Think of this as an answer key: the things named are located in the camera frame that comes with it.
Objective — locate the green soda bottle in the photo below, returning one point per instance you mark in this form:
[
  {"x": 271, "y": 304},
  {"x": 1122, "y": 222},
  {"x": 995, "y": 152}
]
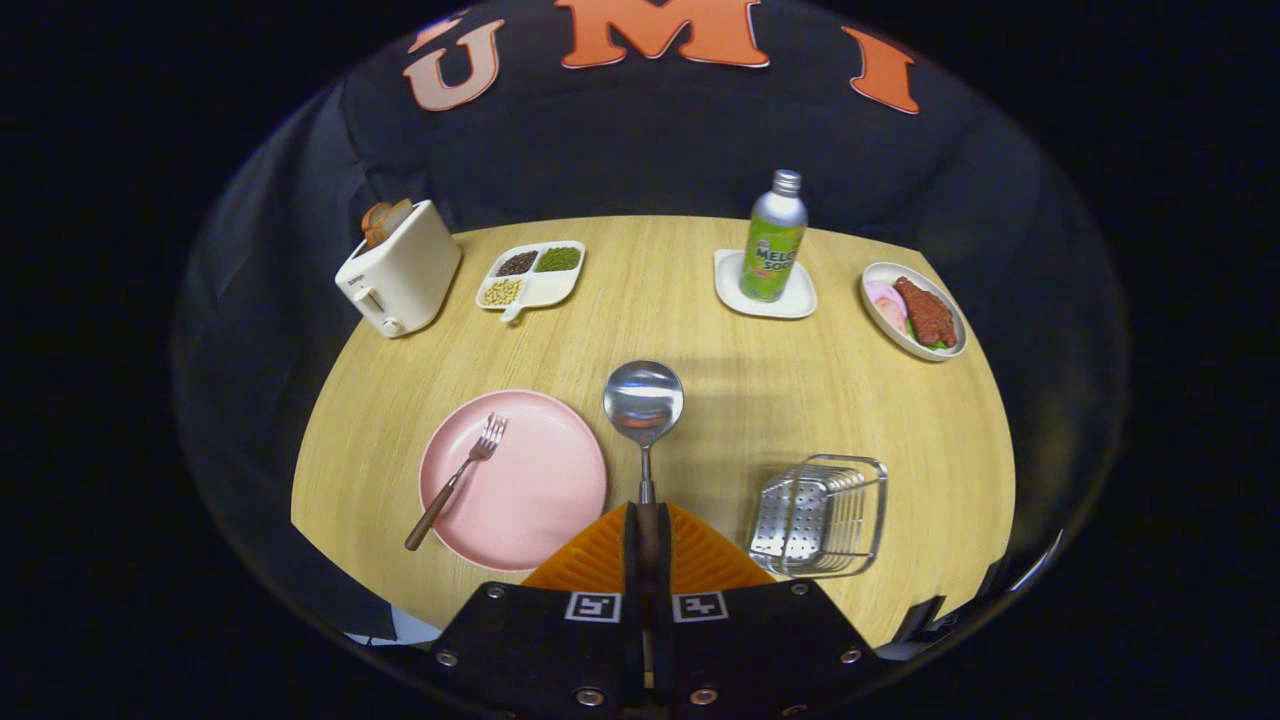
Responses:
[{"x": 772, "y": 250}]

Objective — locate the red-brown meat piece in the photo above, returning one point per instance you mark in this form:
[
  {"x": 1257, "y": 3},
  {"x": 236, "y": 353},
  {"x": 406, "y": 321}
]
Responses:
[{"x": 928, "y": 315}]

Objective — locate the white square coaster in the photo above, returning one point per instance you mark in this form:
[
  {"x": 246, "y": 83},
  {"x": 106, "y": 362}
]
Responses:
[{"x": 795, "y": 300}]

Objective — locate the white oval dish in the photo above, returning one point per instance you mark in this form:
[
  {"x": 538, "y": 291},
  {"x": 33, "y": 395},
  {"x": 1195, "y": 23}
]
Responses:
[{"x": 900, "y": 340}]

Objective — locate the cream toaster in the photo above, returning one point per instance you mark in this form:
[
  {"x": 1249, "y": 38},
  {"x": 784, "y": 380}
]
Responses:
[{"x": 405, "y": 280}]

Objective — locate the white divided dish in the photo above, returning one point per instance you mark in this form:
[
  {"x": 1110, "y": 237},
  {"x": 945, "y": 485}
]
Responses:
[{"x": 550, "y": 288}]

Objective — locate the pink round plate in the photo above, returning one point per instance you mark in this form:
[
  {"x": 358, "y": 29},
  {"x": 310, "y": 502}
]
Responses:
[{"x": 540, "y": 490}]

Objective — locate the pink ham slices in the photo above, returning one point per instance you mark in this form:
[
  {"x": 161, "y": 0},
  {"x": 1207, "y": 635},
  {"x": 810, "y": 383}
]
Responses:
[{"x": 886, "y": 305}]

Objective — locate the toasted bread slice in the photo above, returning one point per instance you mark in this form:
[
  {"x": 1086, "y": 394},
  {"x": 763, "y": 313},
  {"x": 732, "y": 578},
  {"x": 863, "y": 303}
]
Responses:
[{"x": 380, "y": 222}]

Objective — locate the pile of green beans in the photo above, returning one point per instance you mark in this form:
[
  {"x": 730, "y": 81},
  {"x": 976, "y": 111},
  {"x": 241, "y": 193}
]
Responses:
[{"x": 558, "y": 259}]

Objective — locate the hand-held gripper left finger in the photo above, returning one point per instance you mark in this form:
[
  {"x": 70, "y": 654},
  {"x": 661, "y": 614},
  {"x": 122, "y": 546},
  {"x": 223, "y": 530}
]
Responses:
[{"x": 540, "y": 650}]

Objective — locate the pile of yellow soybeans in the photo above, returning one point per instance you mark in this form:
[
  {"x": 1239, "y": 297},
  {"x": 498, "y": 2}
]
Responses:
[{"x": 502, "y": 292}]

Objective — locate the pile of dark red beans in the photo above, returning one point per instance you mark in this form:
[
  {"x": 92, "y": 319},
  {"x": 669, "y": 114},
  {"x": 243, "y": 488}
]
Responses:
[{"x": 517, "y": 264}]

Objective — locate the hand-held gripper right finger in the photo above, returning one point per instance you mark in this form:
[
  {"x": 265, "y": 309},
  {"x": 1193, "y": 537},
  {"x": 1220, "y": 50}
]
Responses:
[{"x": 760, "y": 650}]

